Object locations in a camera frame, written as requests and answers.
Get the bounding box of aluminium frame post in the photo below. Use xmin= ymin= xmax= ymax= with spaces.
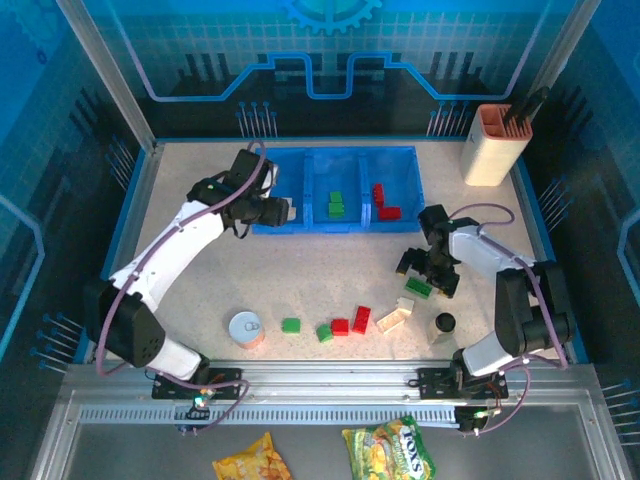
xmin=514 ymin=0 xmax=601 ymax=146
xmin=55 ymin=0 xmax=164 ymax=154

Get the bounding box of tin can with pull tab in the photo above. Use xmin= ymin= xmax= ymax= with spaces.
xmin=228 ymin=310 xmax=266 ymax=351

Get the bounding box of small jar with black lid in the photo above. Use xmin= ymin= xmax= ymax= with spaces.
xmin=429 ymin=312 xmax=459 ymax=346

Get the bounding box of small LED controller board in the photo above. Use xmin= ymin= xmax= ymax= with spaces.
xmin=457 ymin=405 xmax=501 ymax=434
xmin=185 ymin=392 xmax=211 ymax=421

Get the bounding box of long red lego brick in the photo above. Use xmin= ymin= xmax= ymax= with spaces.
xmin=351 ymin=304 xmax=374 ymax=335

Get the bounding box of black knife handle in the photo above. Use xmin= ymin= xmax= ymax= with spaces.
xmin=503 ymin=85 xmax=551 ymax=126

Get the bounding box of long green lego brick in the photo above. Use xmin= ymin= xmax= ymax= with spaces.
xmin=403 ymin=276 xmax=435 ymax=301

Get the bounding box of yellow snack bag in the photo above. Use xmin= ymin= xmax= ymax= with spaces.
xmin=212 ymin=432 xmax=293 ymax=480

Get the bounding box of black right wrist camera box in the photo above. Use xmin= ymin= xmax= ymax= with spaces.
xmin=435 ymin=272 xmax=462 ymax=300

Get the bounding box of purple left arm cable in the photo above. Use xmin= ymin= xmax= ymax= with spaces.
xmin=94 ymin=139 xmax=269 ymax=434

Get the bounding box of beige knife block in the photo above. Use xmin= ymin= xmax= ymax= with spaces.
xmin=459 ymin=103 xmax=534 ymax=187

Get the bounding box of blue plastic storage bin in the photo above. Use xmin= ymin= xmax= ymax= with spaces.
xmin=252 ymin=147 xmax=311 ymax=235
xmin=303 ymin=147 xmax=369 ymax=234
xmin=360 ymin=145 xmax=425 ymax=234

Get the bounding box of slotted grey cable duct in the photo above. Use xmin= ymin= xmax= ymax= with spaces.
xmin=79 ymin=403 xmax=461 ymax=427

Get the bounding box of green candy bag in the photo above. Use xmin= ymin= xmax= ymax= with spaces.
xmin=342 ymin=414 xmax=437 ymax=480

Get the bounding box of aluminium front rail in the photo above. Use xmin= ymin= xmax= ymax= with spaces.
xmin=59 ymin=359 xmax=601 ymax=402

